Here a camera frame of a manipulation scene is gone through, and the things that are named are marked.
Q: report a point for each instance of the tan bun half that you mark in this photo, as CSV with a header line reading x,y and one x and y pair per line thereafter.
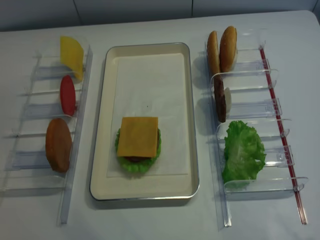
x,y
228,49
213,53

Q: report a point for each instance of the green lettuce leaf on tray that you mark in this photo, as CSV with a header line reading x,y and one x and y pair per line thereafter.
x,y
138,167

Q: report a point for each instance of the clear acrylic left rack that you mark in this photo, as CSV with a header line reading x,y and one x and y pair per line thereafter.
x,y
29,100

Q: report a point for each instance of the white paper tray liner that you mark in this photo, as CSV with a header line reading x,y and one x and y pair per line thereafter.
x,y
155,86

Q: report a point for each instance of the orange cheese slice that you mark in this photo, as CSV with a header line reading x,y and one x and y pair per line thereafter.
x,y
138,137

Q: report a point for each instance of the cream metal tray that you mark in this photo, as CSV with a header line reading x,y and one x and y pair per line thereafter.
x,y
109,181

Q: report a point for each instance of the white round slice in rack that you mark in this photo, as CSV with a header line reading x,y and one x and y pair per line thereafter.
x,y
228,99

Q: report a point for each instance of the clear acrylic rack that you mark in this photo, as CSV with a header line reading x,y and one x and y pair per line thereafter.
x,y
252,86
29,100

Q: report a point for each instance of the brown meat patty in rack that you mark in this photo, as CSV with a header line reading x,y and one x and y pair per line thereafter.
x,y
220,100

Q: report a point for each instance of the large green lettuce leaf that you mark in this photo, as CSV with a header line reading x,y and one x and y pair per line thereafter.
x,y
244,153

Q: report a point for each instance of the tan bun half left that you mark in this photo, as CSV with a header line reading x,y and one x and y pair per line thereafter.
x,y
213,53

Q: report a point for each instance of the brown bun half left rack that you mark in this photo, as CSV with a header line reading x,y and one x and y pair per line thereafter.
x,y
58,144

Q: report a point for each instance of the tan bun half right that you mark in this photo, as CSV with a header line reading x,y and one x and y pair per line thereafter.
x,y
228,49

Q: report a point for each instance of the clear acrylic right rack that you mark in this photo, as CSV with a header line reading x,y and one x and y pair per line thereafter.
x,y
252,86

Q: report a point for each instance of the brown meat patty on tray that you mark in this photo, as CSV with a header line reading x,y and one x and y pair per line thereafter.
x,y
137,159

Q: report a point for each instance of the red tomato slice in rack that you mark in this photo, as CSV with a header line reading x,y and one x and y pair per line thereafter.
x,y
67,96

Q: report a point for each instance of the yellow cheese slice in rack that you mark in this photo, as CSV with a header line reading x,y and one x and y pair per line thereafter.
x,y
72,55

